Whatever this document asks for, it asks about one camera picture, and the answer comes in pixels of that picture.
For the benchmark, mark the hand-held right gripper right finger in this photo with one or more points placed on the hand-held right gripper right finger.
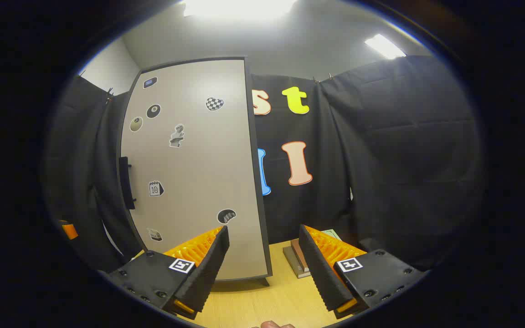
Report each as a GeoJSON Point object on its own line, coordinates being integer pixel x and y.
{"type": "Point", "coordinates": [319, 273]}

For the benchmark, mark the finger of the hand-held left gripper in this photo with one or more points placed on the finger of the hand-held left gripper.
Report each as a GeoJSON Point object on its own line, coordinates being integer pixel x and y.
{"type": "Point", "coordinates": [69, 230]}

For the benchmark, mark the brown book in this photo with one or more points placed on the brown book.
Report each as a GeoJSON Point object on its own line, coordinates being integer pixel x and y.
{"type": "Point", "coordinates": [298, 255]}

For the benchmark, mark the grey cabinet door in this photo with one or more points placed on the grey cabinet door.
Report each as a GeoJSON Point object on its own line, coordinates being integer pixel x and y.
{"type": "Point", "coordinates": [198, 159]}

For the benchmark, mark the black backdrop cloth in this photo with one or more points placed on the black backdrop cloth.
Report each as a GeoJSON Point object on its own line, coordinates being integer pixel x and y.
{"type": "Point", "coordinates": [404, 159]}

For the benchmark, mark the ceiling light panel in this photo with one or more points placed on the ceiling light panel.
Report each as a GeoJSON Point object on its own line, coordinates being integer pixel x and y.
{"type": "Point", "coordinates": [239, 7]}
{"type": "Point", "coordinates": [383, 45]}

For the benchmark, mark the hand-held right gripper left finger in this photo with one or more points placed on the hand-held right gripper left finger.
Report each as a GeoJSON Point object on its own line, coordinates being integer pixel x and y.
{"type": "Point", "coordinates": [208, 273]}

